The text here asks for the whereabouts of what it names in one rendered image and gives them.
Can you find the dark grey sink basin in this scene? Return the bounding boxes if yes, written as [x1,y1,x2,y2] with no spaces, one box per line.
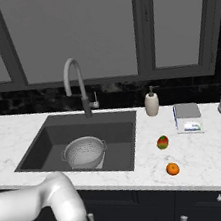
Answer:
[6,100,147,190]

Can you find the orange tangerine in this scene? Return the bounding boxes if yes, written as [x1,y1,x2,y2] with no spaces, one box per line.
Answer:
[164,160,181,177]

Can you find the white grey kitchen scale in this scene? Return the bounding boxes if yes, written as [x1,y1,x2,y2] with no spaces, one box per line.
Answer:
[171,99,206,137]

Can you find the cream soap dispenser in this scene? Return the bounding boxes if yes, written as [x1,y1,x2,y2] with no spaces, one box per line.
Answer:
[141,84,165,119]

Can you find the grey framed window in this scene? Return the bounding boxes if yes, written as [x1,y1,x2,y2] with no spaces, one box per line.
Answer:
[0,0,221,110]

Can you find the red green mango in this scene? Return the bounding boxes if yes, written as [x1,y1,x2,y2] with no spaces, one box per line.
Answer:
[155,134,171,152]

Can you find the dark drawer front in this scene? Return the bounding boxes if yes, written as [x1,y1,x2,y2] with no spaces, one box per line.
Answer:
[171,183,221,221]

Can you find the grey curved sink faucet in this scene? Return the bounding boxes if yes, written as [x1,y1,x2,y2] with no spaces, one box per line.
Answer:
[59,54,102,122]

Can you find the silver metal colander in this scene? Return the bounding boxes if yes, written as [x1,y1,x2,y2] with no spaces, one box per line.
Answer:
[58,133,111,175]

